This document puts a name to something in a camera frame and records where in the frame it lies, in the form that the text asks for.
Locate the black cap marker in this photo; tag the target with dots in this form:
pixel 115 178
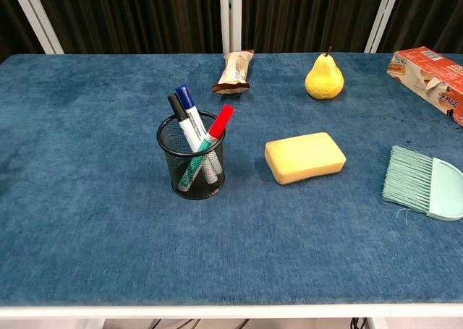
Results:
pixel 188 135

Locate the blue cap marker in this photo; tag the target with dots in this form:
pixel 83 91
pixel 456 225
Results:
pixel 191 114

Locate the red cap marker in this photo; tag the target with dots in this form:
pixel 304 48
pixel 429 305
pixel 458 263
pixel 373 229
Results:
pixel 218 126

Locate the black mesh pen cup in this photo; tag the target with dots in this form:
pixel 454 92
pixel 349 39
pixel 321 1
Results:
pixel 197 188

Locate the yellow sponge block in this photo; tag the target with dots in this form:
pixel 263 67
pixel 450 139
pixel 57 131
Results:
pixel 304 157

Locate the brown snack bar wrapper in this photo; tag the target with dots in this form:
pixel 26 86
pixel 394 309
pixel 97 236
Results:
pixel 234 72

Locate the yellow pear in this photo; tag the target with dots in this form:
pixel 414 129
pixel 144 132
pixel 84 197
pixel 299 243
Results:
pixel 324 79

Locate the blue velvet table cloth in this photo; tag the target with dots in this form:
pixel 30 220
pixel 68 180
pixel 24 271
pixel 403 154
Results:
pixel 108 217

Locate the mint green hand brush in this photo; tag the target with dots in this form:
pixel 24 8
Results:
pixel 416 180

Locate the orange cracker box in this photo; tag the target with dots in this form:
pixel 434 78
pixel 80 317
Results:
pixel 427 77

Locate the white upright frame post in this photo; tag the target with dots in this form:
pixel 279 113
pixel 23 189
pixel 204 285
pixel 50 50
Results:
pixel 230 16

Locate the white slanted frame post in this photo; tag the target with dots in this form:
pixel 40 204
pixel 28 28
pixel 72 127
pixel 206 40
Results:
pixel 36 16
pixel 382 16

